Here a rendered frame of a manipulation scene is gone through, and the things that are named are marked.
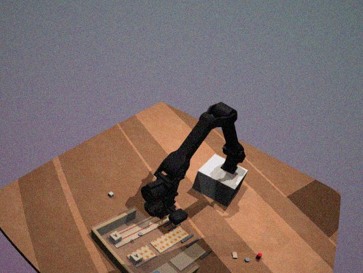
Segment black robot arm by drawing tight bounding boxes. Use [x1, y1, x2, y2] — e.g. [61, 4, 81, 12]
[141, 102, 246, 218]

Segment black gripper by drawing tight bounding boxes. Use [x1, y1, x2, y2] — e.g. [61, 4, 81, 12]
[159, 192, 188, 225]

